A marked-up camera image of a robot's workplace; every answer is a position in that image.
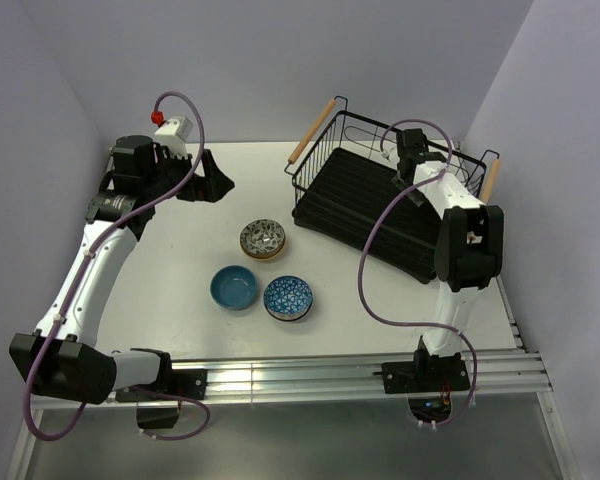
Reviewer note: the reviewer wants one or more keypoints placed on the aluminium mounting rail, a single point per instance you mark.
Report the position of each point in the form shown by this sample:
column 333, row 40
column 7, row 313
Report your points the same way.
column 349, row 378

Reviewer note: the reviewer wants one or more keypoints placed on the wooden rack handle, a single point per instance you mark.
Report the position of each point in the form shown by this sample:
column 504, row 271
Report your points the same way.
column 302, row 144
column 490, row 181

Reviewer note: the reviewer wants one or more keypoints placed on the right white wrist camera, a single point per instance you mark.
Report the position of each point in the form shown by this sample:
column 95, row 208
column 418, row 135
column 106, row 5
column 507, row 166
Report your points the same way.
column 389, row 153

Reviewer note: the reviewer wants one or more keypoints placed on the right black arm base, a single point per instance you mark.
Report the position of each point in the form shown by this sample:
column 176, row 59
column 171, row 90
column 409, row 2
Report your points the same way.
column 437, row 376

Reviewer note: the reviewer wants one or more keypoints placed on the black wire dish rack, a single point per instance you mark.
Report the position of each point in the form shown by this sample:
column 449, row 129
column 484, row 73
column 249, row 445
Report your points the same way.
column 344, row 189

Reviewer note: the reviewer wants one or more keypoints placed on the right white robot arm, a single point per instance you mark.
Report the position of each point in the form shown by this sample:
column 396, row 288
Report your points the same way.
column 469, row 247

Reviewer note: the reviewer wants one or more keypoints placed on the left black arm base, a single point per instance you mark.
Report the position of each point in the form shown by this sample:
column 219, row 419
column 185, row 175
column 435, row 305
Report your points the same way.
column 184, row 387

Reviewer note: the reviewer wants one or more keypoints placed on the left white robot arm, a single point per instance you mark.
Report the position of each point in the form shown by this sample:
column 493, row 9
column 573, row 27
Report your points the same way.
column 59, row 359

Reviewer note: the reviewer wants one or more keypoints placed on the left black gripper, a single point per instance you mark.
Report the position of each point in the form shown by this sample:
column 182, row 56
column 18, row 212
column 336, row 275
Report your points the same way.
column 208, row 188

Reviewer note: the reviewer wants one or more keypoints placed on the blue triangle pattern bowl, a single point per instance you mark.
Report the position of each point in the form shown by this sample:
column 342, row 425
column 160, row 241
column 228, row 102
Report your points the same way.
column 288, row 298

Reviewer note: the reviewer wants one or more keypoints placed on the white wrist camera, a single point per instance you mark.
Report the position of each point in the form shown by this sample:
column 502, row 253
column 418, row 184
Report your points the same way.
column 171, row 135
column 389, row 153

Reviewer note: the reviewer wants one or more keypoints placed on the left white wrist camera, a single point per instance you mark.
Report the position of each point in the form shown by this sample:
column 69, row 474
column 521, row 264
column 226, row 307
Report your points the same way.
column 171, row 135

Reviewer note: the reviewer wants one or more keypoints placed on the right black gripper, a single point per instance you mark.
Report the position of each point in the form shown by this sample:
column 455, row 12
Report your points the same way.
column 416, row 197

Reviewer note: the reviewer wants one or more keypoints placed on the right wooden rack handle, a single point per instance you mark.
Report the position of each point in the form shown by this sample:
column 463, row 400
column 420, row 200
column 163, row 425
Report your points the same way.
column 490, row 181

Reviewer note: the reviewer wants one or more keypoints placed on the plain blue bowl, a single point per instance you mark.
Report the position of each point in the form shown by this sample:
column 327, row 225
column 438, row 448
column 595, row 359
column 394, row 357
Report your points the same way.
column 234, row 287

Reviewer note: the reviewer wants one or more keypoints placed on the left wooden rack handle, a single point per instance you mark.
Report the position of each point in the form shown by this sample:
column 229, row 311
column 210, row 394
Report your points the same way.
column 302, row 144

